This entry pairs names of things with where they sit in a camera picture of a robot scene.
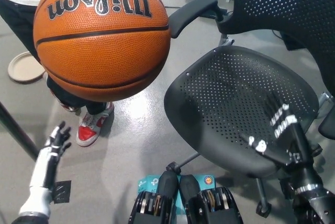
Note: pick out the orange Wilson basketball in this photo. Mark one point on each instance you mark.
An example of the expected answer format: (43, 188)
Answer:
(102, 51)

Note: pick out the black perforated office chair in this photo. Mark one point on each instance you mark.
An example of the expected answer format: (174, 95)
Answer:
(225, 98)

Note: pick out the black left robot body block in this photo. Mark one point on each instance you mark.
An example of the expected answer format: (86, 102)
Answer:
(154, 208)

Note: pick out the person in dark jeans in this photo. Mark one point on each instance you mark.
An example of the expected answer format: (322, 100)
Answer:
(18, 22)

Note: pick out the red white sneaker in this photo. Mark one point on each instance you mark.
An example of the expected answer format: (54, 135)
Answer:
(89, 131)
(70, 107)

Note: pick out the teal TP-Link cardboard box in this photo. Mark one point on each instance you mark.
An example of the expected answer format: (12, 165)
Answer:
(147, 182)

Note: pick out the black tape floor patch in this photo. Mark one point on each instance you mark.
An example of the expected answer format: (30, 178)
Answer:
(62, 192)

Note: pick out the beige paper plate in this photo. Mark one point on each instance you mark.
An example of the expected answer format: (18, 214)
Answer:
(23, 68)

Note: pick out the black slanted metal pole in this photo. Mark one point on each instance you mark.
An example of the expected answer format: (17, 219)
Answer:
(18, 132)

